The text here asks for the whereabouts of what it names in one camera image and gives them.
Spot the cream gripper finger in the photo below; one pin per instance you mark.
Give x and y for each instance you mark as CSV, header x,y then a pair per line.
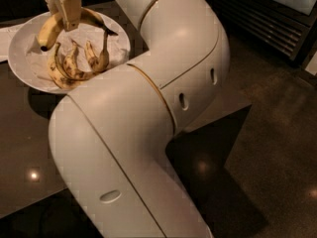
x,y
70,10
49,0

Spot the large yellow banana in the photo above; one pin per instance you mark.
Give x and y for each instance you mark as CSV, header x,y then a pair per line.
x,y
53,26

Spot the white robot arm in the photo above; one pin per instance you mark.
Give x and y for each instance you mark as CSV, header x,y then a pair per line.
x,y
108,136

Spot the white ceramic bowl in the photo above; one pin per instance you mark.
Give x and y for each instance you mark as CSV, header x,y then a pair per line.
x,y
20,60

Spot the spotted banana bottom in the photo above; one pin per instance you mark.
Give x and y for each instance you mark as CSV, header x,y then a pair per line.
x,y
70,62

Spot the spotted banana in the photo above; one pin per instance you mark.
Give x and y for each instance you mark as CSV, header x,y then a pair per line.
x,y
70,62
57,73
98,63

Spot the spotted banana right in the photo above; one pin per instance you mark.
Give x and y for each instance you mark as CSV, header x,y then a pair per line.
x,y
98,63

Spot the spotted banana left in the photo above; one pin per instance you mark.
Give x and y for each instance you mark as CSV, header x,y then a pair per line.
x,y
57,73

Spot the white napkin on table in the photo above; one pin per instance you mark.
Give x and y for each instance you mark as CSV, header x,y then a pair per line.
x,y
6,36

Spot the dark refrigerator with vent grille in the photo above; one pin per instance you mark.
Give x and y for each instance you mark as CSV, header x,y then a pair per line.
x,y
288,26

